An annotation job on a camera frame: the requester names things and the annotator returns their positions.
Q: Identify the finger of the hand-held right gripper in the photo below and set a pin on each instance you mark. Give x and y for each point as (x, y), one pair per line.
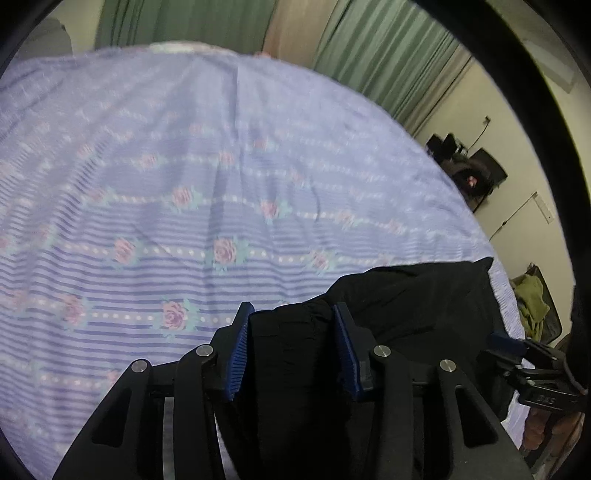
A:
(504, 345)

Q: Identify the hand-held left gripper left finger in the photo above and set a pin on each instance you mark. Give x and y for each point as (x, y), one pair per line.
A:
(238, 355)

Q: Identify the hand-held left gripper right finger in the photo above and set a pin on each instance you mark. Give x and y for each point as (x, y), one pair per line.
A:
(348, 355)

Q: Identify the black pants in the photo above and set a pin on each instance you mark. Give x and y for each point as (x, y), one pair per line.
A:
(415, 304)

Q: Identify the person's right hand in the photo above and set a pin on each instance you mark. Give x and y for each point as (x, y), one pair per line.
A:
(538, 429)

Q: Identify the olive green clothing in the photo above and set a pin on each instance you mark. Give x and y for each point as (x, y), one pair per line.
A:
(531, 300)

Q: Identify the white power strip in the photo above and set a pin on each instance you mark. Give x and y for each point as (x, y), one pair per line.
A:
(546, 210)

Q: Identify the black chair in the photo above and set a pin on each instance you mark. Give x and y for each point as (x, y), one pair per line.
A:
(485, 170)

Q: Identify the bed with lilac floral sheet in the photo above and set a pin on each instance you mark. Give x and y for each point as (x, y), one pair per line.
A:
(184, 161)

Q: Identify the black bag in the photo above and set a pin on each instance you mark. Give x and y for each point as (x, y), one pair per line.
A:
(441, 145)

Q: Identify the green curtain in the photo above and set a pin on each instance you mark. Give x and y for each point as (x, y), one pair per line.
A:
(392, 60)
(184, 23)

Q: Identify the beige sheer curtain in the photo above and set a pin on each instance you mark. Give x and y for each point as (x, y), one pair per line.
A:
(298, 27)

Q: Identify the white wall panel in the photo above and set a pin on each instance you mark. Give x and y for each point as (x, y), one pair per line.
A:
(558, 71)

